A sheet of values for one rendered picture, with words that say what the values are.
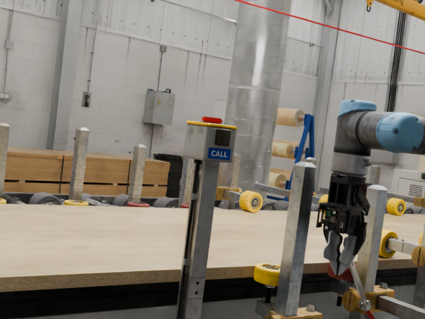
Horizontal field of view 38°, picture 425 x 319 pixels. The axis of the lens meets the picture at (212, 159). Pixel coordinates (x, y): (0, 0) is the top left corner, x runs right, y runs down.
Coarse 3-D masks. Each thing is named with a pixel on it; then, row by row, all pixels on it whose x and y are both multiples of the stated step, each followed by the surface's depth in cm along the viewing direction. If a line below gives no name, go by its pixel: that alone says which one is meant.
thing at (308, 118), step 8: (304, 120) 855; (312, 120) 855; (304, 128) 853; (312, 128) 857; (304, 136) 849; (312, 136) 859; (304, 144) 850; (312, 144) 862; (296, 152) 849; (312, 152) 864; (296, 160) 848; (288, 184) 845
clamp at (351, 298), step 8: (352, 288) 149; (376, 288) 153; (344, 296) 148; (352, 296) 146; (368, 296) 147; (376, 296) 149; (392, 296) 152; (344, 304) 148; (352, 304) 146; (376, 304) 149; (360, 312) 146
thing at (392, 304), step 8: (336, 280) 160; (336, 288) 159; (344, 288) 157; (384, 296) 149; (384, 304) 147; (392, 304) 145; (400, 304) 144; (408, 304) 144; (392, 312) 145; (400, 312) 143; (408, 312) 142; (416, 312) 140; (424, 312) 139
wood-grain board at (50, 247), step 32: (0, 224) 158; (32, 224) 164; (64, 224) 169; (96, 224) 175; (128, 224) 182; (160, 224) 189; (224, 224) 204; (256, 224) 213; (384, 224) 258; (416, 224) 272; (0, 256) 126; (32, 256) 129; (64, 256) 132; (96, 256) 136; (128, 256) 140; (160, 256) 144; (224, 256) 153; (256, 256) 158; (320, 256) 169; (0, 288) 111; (32, 288) 115; (64, 288) 119
